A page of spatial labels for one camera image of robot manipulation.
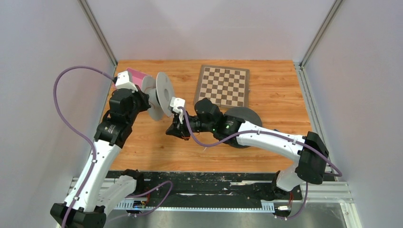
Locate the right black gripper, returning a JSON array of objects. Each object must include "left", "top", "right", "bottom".
[{"left": 166, "top": 109, "right": 215, "bottom": 142}]

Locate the white cable spool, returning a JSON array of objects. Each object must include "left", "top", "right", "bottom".
[{"left": 141, "top": 72, "right": 175, "bottom": 121}]

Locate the black cable spool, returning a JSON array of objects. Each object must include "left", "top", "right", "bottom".
[{"left": 224, "top": 107, "right": 263, "bottom": 149}]

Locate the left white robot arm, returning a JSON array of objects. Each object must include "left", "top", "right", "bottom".
[{"left": 50, "top": 88, "right": 151, "bottom": 228}]

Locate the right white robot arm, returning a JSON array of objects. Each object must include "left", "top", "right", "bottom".
[{"left": 166, "top": 97, "right": 329, "bottom": 199}]

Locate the pink plastic box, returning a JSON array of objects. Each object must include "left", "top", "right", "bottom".
[{"left": 126, "top": 67, "right": 151, "bottom": 88}]

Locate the wooden chessboard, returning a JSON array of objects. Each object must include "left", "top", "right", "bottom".
[{"left": 193, "top": 65, "right": 250, "bottom": 108}]

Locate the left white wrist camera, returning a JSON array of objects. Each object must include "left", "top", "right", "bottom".
[{"left": 115, "top": 71, "right": 139, "bottom": 92}]

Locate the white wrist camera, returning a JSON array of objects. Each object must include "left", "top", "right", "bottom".
[
  {"left": 169, "top": 97, "right": 185, "bottom": 124},
  {"left": 115, "top": 71, "right": 139, "bottom": 92}
]

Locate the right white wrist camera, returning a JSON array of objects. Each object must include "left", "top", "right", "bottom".
[{"left": 169, "top": 97, "right": 185, "bottom": 124}]

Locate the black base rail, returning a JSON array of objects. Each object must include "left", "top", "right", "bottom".
[{"left": 134, "top": 171, "right": 303, "bottom": 209}]

